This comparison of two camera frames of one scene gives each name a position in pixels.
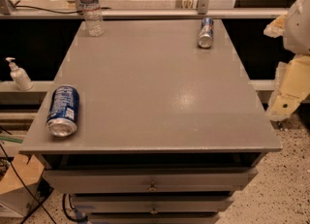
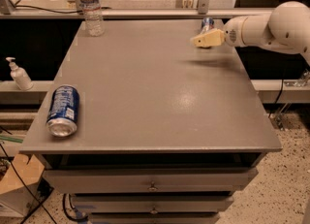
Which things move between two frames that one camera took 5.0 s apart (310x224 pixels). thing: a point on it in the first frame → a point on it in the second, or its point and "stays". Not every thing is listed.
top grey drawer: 164,179 stays
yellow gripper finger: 293,86 → 232,34
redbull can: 206,33 stays
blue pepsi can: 63,113 stays
